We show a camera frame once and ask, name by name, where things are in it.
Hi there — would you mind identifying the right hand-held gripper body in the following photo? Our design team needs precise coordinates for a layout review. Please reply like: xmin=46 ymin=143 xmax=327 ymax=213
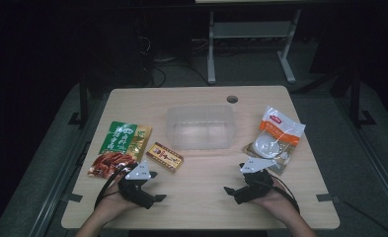
xmin=233 ymin=157 xmax=277 ymax=205

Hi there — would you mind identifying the white orange snack packet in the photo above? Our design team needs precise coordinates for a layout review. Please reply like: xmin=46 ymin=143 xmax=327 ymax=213
xmin=242 ymin=105 xmax=307 ymax=176

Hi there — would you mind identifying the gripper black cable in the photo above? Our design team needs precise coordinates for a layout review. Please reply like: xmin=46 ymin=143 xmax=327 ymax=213
xmin=94 ymin=163 xmax=133 ymax=209
xmin=270 ymin=175 xmax=301 ymax=215

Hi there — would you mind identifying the person's right hand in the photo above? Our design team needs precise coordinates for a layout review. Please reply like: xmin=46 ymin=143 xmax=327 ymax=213
xmin=252 ymin=183 xmax=298 ymax=220

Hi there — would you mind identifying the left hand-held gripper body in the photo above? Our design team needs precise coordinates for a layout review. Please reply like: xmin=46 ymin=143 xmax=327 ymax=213
xmin=116 ymin=160 xmax=157 ymax=210

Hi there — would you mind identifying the person's left hand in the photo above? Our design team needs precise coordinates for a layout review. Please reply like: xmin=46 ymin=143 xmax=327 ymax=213
xmin=97 ymin=179 xmax=140 ymax=217

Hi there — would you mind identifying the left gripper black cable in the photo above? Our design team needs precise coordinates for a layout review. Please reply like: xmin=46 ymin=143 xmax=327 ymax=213
xmin=94 ymin=163 xmax=133 ymax=209

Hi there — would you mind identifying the green snack packet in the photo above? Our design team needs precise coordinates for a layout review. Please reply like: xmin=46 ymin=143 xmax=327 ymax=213
xmin=87 ymin=120 xmax=153 ymax=180

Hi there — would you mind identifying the clear plastic box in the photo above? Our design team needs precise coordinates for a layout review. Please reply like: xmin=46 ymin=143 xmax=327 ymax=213
xmin=165 ymin=104 xmax=237 ymax=151

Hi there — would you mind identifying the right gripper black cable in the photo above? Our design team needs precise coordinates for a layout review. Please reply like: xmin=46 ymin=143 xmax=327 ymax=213
xmin=270 ymin=175 xmax=301 ymax=215

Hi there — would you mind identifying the thin black floor cable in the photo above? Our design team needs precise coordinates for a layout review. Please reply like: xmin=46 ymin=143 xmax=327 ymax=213
xmin=341 ymin=198 xmax=388 ymax=237

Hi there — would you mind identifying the grey table bracket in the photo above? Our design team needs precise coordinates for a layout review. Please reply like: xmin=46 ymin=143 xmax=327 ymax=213
xmin=315 ymin=194 xmax=343 ymax=203
xmin=62 ymin=193 xmax=84 ymax=203

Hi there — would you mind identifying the small gold red packet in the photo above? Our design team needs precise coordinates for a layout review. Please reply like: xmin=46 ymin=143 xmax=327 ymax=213
xmin=144 ymin=141 xmax=186 ymax=174

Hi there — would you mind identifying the white metal stand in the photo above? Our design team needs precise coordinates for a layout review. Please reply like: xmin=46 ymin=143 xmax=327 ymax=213
xmin=206 ymin=8 xmax=303 ymax=85

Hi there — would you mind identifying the black metal post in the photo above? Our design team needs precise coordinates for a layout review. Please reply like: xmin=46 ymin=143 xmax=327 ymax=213
xmin=349 ymin=67 xmax=377 ymax=128
xmin=67 ymin=73 xmax=91 ymax=126

